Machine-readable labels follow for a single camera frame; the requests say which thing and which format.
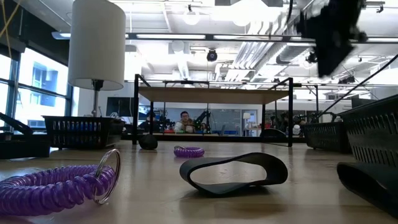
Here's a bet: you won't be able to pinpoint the silver ventilation duct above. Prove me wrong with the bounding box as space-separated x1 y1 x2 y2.
275 0 377 65

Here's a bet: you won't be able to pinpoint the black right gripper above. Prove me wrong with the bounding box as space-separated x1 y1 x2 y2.
297 0 368 78

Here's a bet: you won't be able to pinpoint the window with dark frame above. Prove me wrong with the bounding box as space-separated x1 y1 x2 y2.
0 46 74 125

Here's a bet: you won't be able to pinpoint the black overhead frame bar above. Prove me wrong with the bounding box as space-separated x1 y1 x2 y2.
126 32 398 44

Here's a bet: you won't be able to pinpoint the person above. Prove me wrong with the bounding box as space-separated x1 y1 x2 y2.
175 111 196 134
138 113 161 133

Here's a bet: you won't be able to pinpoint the black monitor screen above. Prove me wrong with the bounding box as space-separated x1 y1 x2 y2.
351 98 377 110
106 96 135 118

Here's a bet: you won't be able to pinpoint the yellow cable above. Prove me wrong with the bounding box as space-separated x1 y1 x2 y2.
0 0 22 60

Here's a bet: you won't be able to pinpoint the purple coil wristband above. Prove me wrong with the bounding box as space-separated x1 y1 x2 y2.
0 148 121 217
173 146 205 159

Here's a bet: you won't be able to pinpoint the round white pendant lamp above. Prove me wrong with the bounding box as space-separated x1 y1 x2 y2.
183 4 201 26

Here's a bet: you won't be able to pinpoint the white shade table lamp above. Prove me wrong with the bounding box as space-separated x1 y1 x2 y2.
67 0 127 118

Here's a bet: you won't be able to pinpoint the black plastic slotted basket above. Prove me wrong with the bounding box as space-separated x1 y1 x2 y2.
42 115 126 150
338 95 398 169
302 121 352 153

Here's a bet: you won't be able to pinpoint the black chair back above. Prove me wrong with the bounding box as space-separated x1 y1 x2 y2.
259 128 287 139

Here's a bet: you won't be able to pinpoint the wooden shelf riser black legs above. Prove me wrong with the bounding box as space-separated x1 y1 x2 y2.
132 73 295 147

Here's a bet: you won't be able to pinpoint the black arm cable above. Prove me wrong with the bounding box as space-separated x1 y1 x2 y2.
315 53 398 119

